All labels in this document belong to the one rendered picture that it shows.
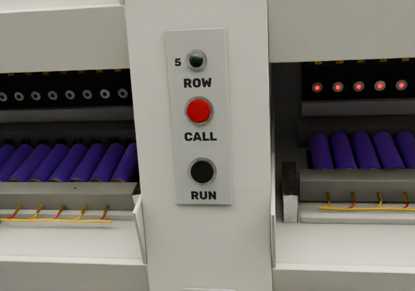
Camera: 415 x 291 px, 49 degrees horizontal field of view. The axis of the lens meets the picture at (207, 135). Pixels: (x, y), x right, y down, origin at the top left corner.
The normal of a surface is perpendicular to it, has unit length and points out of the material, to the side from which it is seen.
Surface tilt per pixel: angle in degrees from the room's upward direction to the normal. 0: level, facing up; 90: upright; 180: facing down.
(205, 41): 90
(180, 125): 90
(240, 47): 90
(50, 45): 106
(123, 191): 16
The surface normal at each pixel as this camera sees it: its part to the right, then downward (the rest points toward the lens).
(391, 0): -0.12, 0.50
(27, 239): -0.09, -0.87
